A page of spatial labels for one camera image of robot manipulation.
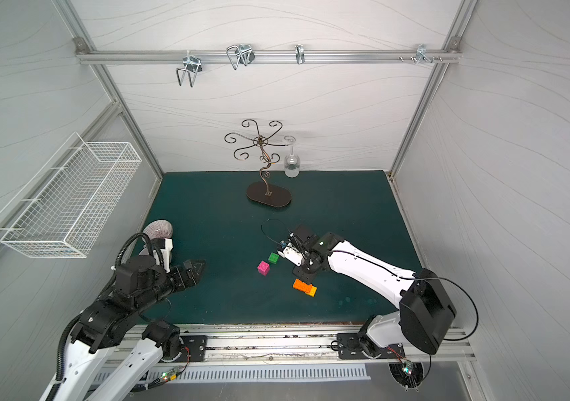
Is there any orange long lego brick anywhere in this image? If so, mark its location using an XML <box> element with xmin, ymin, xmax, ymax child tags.
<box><xmin>293</xmin><ymin>279</ymin><xmax>313</xmax><ymax>294</ymax></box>

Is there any aluminium front rail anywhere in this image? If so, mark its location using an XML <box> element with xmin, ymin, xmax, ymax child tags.
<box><xmin>88</xmin><ymin>322</ymin><xmax>477</xmax><ymax>366</ymax></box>

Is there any small metal clip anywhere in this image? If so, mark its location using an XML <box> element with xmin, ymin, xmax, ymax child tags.
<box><xmin>294</xmin><ymin>44</ymin><xmax>305</xmax><ymax>65</ymax></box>

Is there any white wire basket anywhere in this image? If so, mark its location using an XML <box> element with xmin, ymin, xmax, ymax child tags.
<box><xmin>0</xmin><ymin>133</ymin><xmax>141</xmax><ymax>259</ymax></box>

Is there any metal double hook left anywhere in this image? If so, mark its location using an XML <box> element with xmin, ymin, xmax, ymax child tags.
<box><xmin>176</xmin><ymin>53</ymin><xmax>203</xmax><ymax>88</ymax></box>

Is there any white slotted cable duct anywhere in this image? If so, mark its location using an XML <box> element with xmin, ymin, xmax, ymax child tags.
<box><xmin>169</xmin><ymin>364</ymin><xmax>371</xmax><ymax>384</ymax></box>

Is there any clear hanging wine glass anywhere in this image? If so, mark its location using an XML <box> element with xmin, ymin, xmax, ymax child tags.
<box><xmin>283</xmin><ymin>135</ymin><xmax>301</xmax><ymax>178</ymax></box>

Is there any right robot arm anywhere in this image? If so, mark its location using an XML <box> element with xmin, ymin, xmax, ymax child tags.
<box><xmin>278</xmin><ymin>226</ymin><xmax>457</xmax><ymax>358</ymax></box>

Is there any aluminium top rail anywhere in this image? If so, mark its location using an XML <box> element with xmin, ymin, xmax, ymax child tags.
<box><xmin>76</xmin><ymin>48</ymin><xmax>463</xmax><ymax>66</ymax></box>

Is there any magenta lego brick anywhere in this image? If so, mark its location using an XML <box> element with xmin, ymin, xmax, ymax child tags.
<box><xmin>257</xmin><ymin>261</ymin><xmax>271</xmax><ymax>276</ymax></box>

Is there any metal double hook middle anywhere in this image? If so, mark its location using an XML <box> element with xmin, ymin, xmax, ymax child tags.
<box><xmin>226</xmin><ymin>43</ymin><xmax>256</xmax><ymax>70</ymax></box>

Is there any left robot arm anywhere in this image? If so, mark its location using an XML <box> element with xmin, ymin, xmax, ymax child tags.
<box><xmin>41</xmin><ymin>232</ymin><xmax>206</xmax><ymax>400</ymax></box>

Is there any metal double hook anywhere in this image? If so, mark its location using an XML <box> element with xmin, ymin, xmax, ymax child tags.
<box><xmin>226</xmin><ymin>43</ymin><xmax>256</xmax><ymax>70</ymax></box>
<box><xmin>176</xmin><ymin>53</ymin><xmax>203</xmax><ymax>88</ymax></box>

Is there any aluminium rail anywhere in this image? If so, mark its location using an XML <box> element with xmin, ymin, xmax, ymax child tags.
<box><xmin>88</xmin><ymin>322</ymin><xmax>477</xmax><ymax>366</ymax></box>
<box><xmin>76</xmin><ymin>48</ymin><xmax>463</xmax><ymax>66</ymax></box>

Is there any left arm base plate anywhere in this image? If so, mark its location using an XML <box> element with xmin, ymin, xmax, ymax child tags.
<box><xmin>161</xmin><ymin>334</ymin><xmax>208</xmax><ymax>364</ymax></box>

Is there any bronze scroll glass stand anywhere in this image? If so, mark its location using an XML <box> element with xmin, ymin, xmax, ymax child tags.
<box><xmin>224</xmin><ymin>119</ymin><xmax>296</xmax><ymax>208</ymax></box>

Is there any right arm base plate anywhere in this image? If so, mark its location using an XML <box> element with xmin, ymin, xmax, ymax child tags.
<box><xmin>329</xmin><ymin>332</ymin><xmax>406</xmax><ymax>361</ymax></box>

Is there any green square lego brick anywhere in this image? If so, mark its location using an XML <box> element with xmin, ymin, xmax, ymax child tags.
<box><xmin>268</xmin><ymin>252</ymin><xmax>280</xmax><ymax>264</ymax></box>

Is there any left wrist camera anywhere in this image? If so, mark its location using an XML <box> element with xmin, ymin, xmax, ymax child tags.
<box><xmin>156</xmin><ymin>238</ymin><xmax>173</xmax><ymax>272</ymax></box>

